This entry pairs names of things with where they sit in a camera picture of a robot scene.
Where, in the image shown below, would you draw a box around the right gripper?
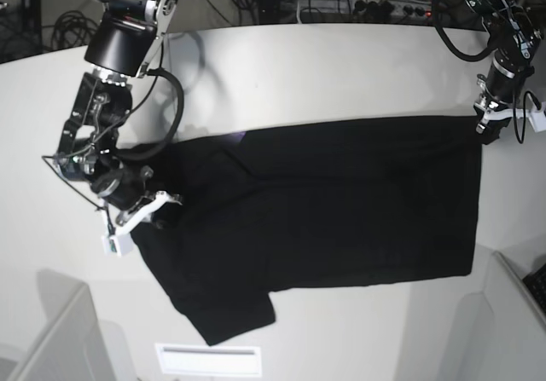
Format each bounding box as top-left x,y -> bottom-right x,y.
91,166 -> 183,232

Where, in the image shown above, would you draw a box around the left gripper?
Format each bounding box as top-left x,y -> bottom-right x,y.
473,73 -> 526,145

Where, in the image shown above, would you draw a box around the black T-shirt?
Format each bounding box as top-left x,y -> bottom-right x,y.
131,116 -> 482,345

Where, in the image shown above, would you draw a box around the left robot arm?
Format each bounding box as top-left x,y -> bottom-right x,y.
431,0 -> 545,145

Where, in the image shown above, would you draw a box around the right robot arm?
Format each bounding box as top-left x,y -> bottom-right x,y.
44,0 -> 184,234

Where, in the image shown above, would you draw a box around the grey partition panel left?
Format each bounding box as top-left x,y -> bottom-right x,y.
1,269 -> 139,380

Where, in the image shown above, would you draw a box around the grey partition panel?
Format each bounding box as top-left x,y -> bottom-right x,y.
1,269 -> 139,380
444,252 -> 545,380

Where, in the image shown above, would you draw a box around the black keyboard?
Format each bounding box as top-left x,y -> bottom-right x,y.
523,265 -> 546,313

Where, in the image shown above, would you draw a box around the white power strip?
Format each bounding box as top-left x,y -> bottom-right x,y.
294,0 -> 432,22

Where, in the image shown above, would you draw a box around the grey partition panel right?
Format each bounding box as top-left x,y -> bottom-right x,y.
444,252 -> 545,380

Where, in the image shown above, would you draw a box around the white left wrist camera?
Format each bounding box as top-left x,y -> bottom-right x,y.
526,110 -> 546,133

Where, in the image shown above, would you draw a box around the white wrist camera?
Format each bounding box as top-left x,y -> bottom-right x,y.
102,234 -> 135,257
526,110 -> 546,133

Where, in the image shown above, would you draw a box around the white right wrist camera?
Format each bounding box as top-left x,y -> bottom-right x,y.
102,234 -> 135,257

